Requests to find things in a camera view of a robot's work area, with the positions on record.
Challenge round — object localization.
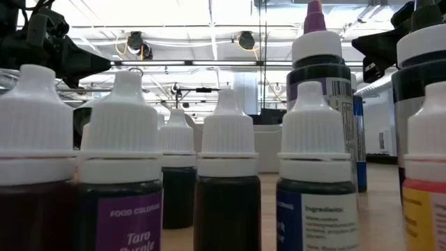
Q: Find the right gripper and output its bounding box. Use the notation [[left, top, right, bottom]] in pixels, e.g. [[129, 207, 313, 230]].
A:
[[351, 0, 417, 84]]

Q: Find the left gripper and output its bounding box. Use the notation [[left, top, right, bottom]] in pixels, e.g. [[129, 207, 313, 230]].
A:
[[19, 0, 112, 89]]

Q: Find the tall black-tipped dye bottle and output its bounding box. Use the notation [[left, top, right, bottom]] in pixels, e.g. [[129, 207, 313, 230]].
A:
[[391, 0, 446, 206]]

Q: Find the tall purple-tipped dye bottle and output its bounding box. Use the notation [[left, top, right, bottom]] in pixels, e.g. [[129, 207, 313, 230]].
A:
[[286, 0, 358, 191]]

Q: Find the small dark red dye bottle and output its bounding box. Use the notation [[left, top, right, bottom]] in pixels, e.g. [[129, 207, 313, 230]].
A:
[[0, 64, 77, 251]]

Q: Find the small orange label dye bottle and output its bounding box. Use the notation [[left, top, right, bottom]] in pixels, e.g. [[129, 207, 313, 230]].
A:
[[73, 121, 92, 184]]

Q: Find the small Taro Purple dye bottle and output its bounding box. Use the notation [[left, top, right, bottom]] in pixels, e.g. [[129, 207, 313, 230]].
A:
[[77, 70, 164, 251]]

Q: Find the tall blue-tipped dye bottle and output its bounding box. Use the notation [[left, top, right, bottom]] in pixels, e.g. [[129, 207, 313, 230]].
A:
[[351, 73, 369, 193]]

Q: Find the small dark blue dye bottle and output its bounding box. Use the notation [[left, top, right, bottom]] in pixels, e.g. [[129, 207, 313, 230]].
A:
[[276, 81, 360, 251]]

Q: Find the small yellow label dye bottle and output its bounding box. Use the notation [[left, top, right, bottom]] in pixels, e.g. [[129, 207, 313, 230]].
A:
[[402, 82, 446, 251]]

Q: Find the small dark green dye bottle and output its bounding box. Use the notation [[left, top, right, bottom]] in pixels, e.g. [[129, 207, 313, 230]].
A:
[[159, 107, 197, 230]]

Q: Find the small black dye bottle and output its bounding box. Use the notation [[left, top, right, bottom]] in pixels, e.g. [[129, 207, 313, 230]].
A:
[[194, 89, 262, 251]]

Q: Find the thin black vertical pole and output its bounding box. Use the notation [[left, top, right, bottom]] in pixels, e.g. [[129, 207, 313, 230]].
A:
[[257, 0, 268, 112]]

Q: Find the black vented box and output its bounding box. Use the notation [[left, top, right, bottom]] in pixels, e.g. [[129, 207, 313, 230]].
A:
[[258, 107, 289, 126]]

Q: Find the black boom stand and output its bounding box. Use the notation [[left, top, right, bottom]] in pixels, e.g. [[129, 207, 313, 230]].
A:
[[169, 82, 221, 109]]

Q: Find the overhead light bar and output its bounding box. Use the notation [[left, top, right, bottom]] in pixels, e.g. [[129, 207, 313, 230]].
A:
[[110, 59, 364, 68]]

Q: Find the grey plastic bin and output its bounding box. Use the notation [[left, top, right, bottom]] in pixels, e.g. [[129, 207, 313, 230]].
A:
[[183, 112, 284, 174]]

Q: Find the silver ceiling air duct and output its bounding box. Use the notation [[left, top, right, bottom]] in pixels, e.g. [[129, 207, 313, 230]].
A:
[[355, 73, 397, 98]]

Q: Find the black ceiling cord reel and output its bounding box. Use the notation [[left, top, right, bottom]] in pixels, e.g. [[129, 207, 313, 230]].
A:
[[238, 30, 257, 52], [125, 31, 154, 61]]

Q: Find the white wall-mounted box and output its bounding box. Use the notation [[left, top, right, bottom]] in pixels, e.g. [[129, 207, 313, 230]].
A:
[[378, 129, 391, 153]]

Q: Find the black aluminium table frame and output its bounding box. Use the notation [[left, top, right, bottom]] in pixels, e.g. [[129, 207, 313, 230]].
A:
[[365, 154, 398, 165]]

